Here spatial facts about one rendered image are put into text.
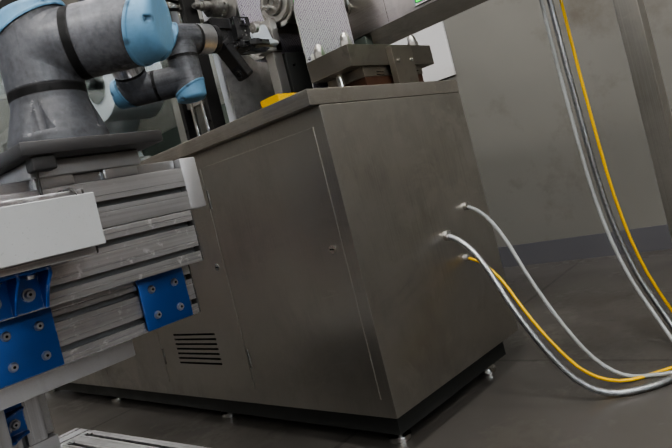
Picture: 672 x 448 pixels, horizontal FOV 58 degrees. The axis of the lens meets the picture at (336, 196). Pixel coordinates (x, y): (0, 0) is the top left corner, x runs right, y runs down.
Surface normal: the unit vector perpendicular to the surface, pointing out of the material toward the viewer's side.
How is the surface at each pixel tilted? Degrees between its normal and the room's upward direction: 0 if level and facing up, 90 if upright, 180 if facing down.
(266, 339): 90
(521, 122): 90
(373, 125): 90
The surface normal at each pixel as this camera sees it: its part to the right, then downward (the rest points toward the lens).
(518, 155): -0.63, 0.16
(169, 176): 0.74, -0.18
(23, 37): 0.04, -0.04
